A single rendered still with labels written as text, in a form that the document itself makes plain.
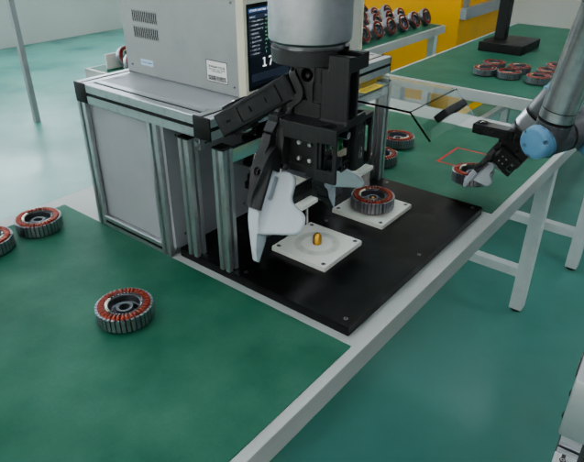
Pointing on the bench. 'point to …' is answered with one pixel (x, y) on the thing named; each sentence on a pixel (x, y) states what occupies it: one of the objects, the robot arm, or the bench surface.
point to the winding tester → (199, 41)
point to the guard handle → (450, 110)
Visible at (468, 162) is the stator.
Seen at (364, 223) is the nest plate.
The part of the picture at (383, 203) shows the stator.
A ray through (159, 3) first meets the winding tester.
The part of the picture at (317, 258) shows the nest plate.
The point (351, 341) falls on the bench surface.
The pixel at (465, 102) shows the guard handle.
